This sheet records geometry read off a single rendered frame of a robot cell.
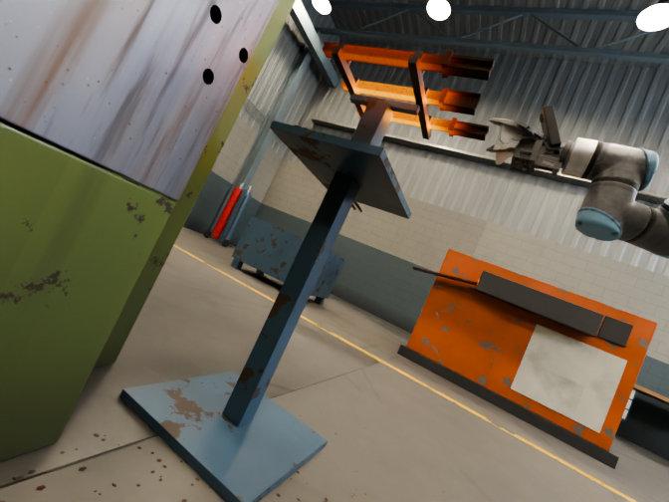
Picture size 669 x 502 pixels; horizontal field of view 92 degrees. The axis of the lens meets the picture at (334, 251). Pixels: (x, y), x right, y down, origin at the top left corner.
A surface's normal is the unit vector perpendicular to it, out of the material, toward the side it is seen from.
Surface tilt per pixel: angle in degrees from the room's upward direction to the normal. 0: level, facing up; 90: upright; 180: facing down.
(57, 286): 90
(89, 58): 90
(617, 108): 90
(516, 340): 90
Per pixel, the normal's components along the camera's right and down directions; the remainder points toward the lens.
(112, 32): 0.87, 0.38
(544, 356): -0.36, -0.23
